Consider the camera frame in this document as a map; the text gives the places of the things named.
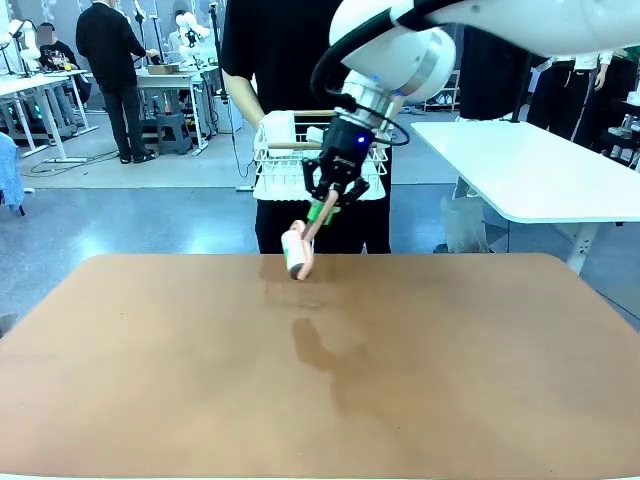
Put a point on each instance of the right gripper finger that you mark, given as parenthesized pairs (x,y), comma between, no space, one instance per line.
(316,212)
(357,190)

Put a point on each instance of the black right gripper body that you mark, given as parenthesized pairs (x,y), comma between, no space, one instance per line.
(345,155)

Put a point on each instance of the white translucent plastic cup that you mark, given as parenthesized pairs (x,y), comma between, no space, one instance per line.
(278,127)

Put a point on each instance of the person's right forearm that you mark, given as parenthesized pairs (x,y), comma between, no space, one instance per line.
(245,97)

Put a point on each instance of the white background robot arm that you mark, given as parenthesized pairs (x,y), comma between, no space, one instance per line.
(192,35)
(20,42)

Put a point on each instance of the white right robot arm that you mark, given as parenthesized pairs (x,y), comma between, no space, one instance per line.
(430,35)

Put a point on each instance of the clear plastic bag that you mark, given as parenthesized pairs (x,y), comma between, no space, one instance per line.
(465,225)

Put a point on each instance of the person in black t-shirt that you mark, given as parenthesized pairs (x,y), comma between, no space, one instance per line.
(280,45)

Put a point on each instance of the grey plastic step stool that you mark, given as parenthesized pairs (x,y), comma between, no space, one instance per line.
(173,134)

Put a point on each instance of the bystander in black jacket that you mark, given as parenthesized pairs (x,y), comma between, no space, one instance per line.
(492,80)

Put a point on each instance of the black tripod stand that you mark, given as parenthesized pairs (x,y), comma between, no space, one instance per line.
(216,45)

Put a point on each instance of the white side table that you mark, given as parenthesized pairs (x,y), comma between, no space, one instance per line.
(540,170)

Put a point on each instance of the white desk with box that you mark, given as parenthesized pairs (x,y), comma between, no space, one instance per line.
(175,80)

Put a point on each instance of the black light stand pole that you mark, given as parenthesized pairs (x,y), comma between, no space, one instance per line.
(520,90)

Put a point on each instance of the brown cardboard box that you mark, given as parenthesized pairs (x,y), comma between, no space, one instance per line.
(164,69)

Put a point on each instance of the bystander in white shirt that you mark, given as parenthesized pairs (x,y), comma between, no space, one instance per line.
(570,95)

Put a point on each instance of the man in black clothes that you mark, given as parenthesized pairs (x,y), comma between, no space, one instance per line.
(115,55)

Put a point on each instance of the bystander in green top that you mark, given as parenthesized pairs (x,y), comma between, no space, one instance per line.
(627,55)

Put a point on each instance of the seated person in black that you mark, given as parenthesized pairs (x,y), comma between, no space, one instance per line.
(57,55)

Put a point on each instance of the blue cloth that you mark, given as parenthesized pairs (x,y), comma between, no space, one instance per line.
(10,170)

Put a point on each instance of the long white workbench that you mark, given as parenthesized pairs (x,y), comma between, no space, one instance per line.
(30,85)

